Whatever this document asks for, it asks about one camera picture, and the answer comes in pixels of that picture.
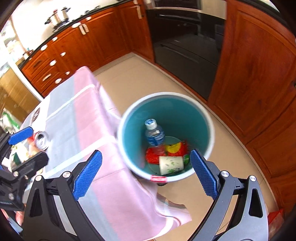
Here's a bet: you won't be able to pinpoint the crushed silver can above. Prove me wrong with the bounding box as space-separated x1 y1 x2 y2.
34 131 50 151

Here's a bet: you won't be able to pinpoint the white teal trash bin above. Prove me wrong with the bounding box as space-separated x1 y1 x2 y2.
117 92 215 183

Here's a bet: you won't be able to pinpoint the wooden kitchen cabinets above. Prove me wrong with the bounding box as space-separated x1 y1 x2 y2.
19 0 296 214

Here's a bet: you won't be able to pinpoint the pink grey checked tablecloth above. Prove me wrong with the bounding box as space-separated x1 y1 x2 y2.
22 67 191 240

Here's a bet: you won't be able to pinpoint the white floral paper cup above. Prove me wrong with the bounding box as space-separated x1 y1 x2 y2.
159 156 184 175

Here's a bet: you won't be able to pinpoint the red yellow snack wrapper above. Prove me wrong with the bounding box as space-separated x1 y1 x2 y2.
145 141 189 165

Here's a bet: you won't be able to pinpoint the clear plastic water bottle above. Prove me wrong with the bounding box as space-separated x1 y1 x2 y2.
144 118 165 147

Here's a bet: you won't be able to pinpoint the steel cooking pot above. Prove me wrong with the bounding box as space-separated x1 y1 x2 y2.
45 7 71 29

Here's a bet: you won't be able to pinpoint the black built-in oven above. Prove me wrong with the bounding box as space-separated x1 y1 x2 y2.
147 1 227 100

